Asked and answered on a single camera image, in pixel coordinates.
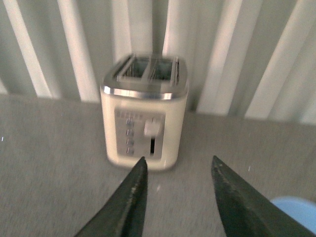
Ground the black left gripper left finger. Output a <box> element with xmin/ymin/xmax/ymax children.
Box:
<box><xmin>76</xmin><ymin>157</ymin><xmax>148</xmax><ymax>237</ymax></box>

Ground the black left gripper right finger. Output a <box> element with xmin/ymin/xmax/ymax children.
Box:
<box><xmin>211</xmin><ymin>156</ymin><xmax>315</xmax><ymax>237</ymax></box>

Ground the blue bowl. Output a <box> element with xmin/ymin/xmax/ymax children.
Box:
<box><xmin>271</xmin><ymin>196</ymin><xmax>316</xmax><ymax>234</ymax></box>

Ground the cream two-slot toaster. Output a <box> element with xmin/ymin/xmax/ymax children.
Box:
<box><xmin>100</xmin><ymin>53</ymin><xmax>189</xmax><ymax>171</ymax></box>

